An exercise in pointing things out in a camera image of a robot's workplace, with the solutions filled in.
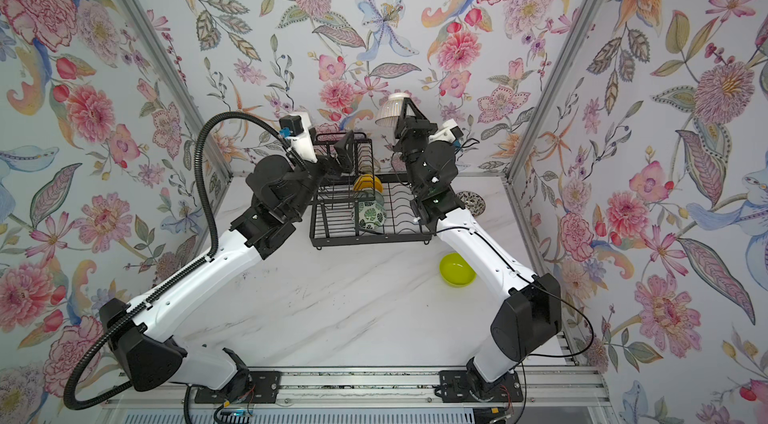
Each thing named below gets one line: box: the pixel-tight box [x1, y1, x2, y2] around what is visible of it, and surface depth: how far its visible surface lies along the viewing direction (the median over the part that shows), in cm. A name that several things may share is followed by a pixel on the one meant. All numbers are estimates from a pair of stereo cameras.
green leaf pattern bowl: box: [357, 188, 387, 230], surface depth 106 cm
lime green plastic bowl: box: [439, 252, 477, 287], surface depth 94 cm
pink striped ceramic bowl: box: [375, 92, 415, 127], surface depth 65 cm
